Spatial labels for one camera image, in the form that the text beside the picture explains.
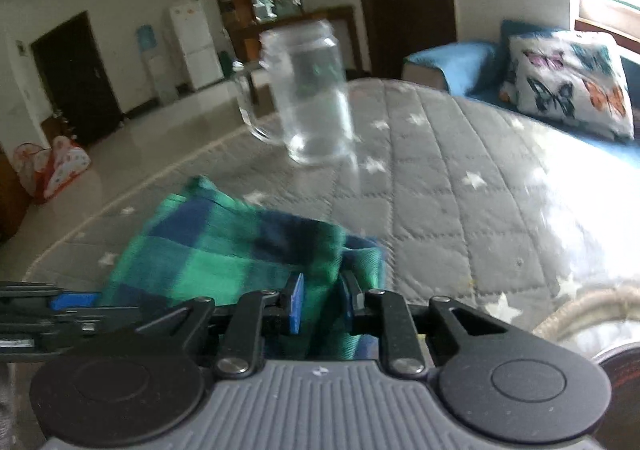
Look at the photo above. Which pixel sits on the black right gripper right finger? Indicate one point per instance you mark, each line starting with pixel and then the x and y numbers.
pixel 410 336

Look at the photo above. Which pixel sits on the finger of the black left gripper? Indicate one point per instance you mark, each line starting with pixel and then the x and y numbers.
pixel 40 321

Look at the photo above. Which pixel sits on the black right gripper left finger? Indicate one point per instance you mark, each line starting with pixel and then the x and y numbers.
pixel 230 339

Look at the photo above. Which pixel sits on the green blue plaid shirt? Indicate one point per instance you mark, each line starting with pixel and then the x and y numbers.
pixel 204 243

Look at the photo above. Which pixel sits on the red white play tent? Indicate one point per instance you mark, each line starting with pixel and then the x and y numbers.
pixel 46 171

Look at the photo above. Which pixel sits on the grey quilted star table cover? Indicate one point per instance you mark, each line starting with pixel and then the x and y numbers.
pixel 506 214

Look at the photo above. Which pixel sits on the clear glass mug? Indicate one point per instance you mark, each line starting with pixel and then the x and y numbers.
pixel 309 93

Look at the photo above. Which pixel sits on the water dispenser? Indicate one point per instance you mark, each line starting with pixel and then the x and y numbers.
pixel 156 65

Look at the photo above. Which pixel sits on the blue sofa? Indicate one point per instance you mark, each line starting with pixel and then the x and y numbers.
pixel 478 70

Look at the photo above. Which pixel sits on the butterfly print pillow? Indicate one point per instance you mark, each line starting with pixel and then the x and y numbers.
pixel 573 78

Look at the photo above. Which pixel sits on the white refrigerator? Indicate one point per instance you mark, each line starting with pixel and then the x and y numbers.
pixel 195 41

